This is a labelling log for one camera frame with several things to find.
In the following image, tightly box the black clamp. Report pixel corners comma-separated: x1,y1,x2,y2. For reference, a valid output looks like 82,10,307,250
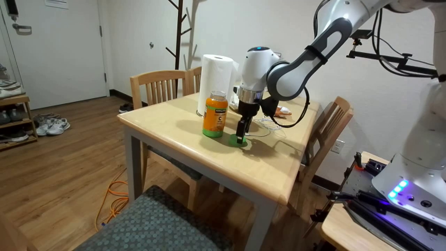
303,190,357,238
340,152,364,190

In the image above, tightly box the paper notice on door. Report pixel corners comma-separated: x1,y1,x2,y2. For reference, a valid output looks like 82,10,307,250
44,0,69,9

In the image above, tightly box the brown wooden coat rack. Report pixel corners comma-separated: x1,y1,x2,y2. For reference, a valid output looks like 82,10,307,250
165,0,193,96

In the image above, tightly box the orange vitamin bottle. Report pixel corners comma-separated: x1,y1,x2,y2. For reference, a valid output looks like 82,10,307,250
202,91,229,138

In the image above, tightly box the silver door handle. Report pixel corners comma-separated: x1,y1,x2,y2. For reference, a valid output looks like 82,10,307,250
12,23,33,36

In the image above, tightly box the wooden chair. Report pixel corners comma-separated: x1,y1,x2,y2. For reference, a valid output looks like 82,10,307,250
187,66,203,95
295,96,354,217
130,70,203,212

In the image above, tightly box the row of grey shoes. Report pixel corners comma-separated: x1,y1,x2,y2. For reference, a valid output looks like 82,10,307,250
0,107,24,125

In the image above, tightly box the wooden shoe rack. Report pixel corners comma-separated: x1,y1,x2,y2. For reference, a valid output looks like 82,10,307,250
0,94,39,151

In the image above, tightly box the pair of white sneakers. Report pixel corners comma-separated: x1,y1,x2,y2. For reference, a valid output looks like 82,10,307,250
34,116,71,137

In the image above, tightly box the orange cable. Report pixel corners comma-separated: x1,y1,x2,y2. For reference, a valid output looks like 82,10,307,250
94,167,130,233

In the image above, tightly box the paper towel roll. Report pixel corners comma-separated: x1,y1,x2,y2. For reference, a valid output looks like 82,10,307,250
196,54,240,118

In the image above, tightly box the green bottle lid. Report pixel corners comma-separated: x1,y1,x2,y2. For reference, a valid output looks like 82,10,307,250
228,134,248,148

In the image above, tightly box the row of dark sneakers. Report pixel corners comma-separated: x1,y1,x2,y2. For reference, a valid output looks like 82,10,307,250
0,129,30,143

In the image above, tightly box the black door lock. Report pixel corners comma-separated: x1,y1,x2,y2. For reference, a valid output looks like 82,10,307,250
5,0,19,22

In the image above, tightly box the white cable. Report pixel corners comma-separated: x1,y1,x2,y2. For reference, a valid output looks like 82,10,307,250
245,117,287,138

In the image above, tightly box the row of light shoes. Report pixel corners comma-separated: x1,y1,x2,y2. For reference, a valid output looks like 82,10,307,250
0,79,24,99

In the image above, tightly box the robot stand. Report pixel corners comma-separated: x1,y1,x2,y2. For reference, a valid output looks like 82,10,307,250
320,151,446,251

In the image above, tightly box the white wall socket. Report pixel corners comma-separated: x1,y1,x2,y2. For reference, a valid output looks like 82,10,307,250
330,139,346,154

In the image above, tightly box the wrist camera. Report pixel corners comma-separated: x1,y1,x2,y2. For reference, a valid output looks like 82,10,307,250
261,97,280,118

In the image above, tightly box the white door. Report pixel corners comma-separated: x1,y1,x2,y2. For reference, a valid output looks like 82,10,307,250
0,0,108,111

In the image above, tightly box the camera on mount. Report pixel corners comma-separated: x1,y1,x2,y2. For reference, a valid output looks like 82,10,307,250
346,29,440,79

